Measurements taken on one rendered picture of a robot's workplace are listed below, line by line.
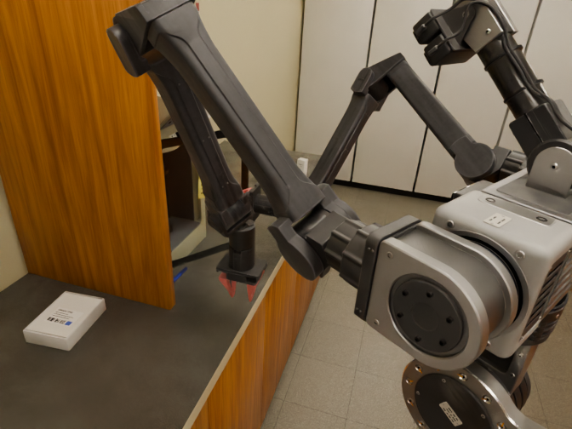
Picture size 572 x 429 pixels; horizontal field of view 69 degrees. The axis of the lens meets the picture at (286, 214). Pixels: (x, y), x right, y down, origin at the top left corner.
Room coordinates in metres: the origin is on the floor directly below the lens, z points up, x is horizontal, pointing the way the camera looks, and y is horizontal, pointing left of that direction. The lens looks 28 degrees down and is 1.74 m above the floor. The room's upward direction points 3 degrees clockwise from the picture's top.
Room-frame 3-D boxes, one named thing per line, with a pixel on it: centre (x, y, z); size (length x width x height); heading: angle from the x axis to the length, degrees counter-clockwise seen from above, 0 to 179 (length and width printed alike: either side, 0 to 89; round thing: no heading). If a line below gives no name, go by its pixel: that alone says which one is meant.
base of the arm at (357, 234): (0.45, -0.11, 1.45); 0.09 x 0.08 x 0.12; 132
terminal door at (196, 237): (1.10, 0.24, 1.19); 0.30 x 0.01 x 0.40; 130
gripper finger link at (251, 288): (0.78, 0.08, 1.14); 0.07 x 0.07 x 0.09; 75
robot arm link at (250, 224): (0.79, 0.10, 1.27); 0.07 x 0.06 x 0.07; 43
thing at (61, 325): (0.82, 0.55, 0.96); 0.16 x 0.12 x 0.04; 170
